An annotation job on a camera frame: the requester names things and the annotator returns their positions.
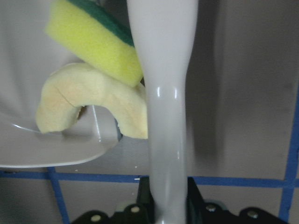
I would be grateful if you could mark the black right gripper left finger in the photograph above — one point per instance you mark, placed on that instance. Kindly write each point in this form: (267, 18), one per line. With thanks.
(140, 212)

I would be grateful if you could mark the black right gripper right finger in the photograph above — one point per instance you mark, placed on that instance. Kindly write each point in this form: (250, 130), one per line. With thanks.
(200, 211)

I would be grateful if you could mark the pale melon rind slice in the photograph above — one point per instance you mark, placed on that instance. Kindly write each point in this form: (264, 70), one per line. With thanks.
(77, 85)

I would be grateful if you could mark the beige hand brush black bristles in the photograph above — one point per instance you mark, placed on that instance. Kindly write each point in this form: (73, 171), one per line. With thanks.
(163, 32)

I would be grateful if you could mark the yellow green sponge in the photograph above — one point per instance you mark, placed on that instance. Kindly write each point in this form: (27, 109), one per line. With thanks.
(87, 30)

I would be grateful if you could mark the beige plastic dustpan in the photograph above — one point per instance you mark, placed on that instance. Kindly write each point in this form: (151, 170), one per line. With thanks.
(28, 56)

